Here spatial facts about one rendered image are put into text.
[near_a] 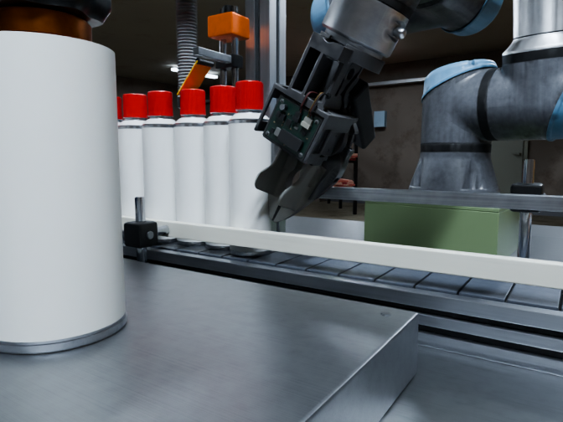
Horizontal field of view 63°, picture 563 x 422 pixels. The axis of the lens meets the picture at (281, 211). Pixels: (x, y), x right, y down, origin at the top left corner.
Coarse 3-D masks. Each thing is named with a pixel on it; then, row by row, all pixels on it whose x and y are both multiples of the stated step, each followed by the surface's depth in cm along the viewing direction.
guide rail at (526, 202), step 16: (336, 192) 54; (352, 192) 53; (368, 192) 52; (384, 192) 51; (400, 192) 50; (416, 192) 49; (432, 192) 48; (448, 192) 47; (464, 192) 47; (512, 208) 44; (528, 208) 43; (544, 208) 43; (560, 208) 42
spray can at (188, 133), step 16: (192, 96) 60; (192, 112) 60; (176, 128) 60; (192, 128) 59; (176, 144) 60; (192, 144) 59; (176, 160) 61; (192, 160) 60; (176, 176) 61; (192, 176) 60; (176, 192) 61; (192, 192) 60; (176, 208) 62; (192, 208) 60; (192, 240) 61
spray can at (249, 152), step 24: (240, 96) 53; (240, 120) 53; (264, 120) 53; (240, 144) 53; (264, 144) 54; (240, 168) 53; (264, 168) 54; (240, 192) 54; (264, 192) 54; (240, 216) 54; (264, 216) 55
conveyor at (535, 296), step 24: (264, 264) 52; (288, 264) 51; (312, 264) 51; (336, 264) 51; (360, 264) 52; (432, 288) 42; (456, 288) 42; (480, 288) 42; (504, 288) 42; (528, 288) 42
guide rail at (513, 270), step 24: (216, 240) 55; (240, 240) 53; (264, 240) 51; (288, 240) 49; (312, 240) 48; (336, 240) 46; (384, 264) 44; (408, 264) 42; (432, 264) 41; (456, 264) 40; (480, 264) 39; (504, 264) 38; (528, 264) 37; (552, 264) 36; (552, 288) 36
